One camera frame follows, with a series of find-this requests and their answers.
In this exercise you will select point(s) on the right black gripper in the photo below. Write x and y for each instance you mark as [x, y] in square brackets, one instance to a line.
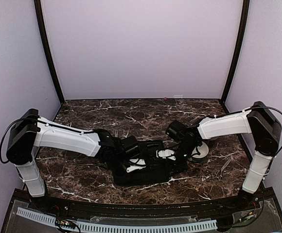
[172, 165]

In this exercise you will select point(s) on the black zippered tool case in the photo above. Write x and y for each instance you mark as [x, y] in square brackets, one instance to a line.
[157, 170]

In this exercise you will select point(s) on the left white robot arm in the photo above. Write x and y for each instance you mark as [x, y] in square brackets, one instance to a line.
[33, 131]

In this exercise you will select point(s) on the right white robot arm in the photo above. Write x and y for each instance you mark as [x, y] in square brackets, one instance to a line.
[256, 120]

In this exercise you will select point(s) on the white and teal bowl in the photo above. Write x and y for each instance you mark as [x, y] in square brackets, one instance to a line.
[199, 153]

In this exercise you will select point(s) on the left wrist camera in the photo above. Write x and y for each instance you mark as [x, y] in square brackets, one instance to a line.
[130, 146]

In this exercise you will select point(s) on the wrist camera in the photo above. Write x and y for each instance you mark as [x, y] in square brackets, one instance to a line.
[176, 130]
[130, 146]

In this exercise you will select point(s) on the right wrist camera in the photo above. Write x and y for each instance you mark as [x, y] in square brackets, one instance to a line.
[176, 130]

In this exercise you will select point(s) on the white slotted cable duct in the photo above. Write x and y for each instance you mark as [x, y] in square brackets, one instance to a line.
[116, 225]

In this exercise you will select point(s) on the black front rail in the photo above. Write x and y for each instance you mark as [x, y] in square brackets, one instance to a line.
[262, 215]

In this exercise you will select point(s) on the right black frame post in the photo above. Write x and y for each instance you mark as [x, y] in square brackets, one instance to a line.
[237, 51]

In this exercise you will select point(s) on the black frame post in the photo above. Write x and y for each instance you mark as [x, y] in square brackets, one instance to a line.
[47, 50]
[237, 51]

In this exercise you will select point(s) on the left black frame post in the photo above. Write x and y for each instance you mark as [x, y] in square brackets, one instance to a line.
[47, 50]

